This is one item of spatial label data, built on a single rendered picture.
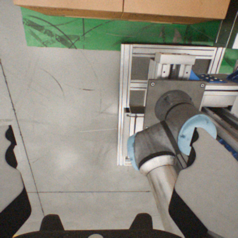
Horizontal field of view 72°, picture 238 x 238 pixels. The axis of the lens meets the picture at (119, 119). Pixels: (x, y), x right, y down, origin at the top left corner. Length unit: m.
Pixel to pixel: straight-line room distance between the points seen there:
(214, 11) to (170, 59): 0.62
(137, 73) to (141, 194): 1.85
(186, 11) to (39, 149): 1.99
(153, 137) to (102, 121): 1.39
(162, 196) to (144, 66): 1.18
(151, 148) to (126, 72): 1.04
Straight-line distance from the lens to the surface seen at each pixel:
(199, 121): 0.49
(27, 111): 2.02
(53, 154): 2.24
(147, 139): 0.50
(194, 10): 1.19
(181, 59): 0.70
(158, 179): 0.46
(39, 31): 1.75
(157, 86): 0.64
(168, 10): 1.14
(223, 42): 1.34
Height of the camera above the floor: 1.63
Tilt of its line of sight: 63 degrees down
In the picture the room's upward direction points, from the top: 176 degrees clockwise
